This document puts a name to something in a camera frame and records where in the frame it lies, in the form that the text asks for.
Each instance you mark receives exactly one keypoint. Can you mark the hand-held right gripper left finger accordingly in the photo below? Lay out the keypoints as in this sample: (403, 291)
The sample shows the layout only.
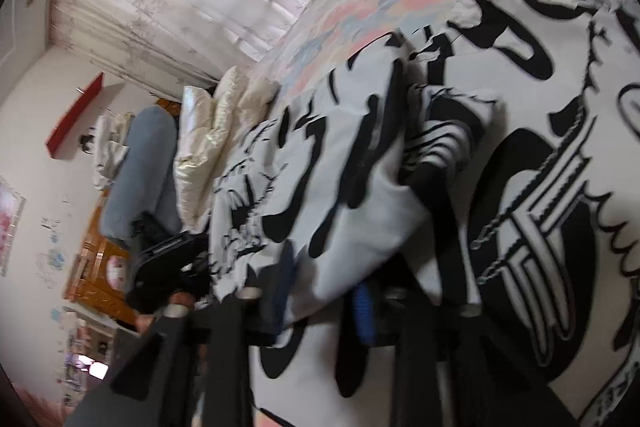
(280, 292)

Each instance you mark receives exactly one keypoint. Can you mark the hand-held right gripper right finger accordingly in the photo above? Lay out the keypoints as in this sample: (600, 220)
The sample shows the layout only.
(362, 314)

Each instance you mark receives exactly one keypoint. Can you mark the white black-print garment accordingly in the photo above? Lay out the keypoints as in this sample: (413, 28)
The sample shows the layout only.
(530, 97)

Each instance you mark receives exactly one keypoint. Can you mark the person's left hand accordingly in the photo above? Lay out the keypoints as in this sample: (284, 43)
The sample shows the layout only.
(175, 304)

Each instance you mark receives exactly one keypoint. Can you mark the pink white pillow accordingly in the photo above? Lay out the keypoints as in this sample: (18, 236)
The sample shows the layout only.
(118, 273)

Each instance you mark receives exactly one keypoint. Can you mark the wooden headboard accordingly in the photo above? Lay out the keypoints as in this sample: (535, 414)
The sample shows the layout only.
(95, 267)

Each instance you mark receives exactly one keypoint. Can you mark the folded grey-blue blanket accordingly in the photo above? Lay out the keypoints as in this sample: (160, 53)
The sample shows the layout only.
(142, 172)

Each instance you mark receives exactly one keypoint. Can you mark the white fluffy blanket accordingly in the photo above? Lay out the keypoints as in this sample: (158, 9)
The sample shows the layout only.
(111, 147)

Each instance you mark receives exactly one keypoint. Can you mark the cream satin pillow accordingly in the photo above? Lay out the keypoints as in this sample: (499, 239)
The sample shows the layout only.
(210, 142)

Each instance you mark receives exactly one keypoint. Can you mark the blue wall stickers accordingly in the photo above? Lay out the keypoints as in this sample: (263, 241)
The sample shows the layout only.
(50, 259)

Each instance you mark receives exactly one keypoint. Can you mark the pink wall picture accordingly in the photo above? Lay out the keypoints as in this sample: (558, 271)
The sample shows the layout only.
(11, 227)

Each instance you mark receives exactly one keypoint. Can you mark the red wall shelf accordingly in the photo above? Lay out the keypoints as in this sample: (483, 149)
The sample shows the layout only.
(75, 117)

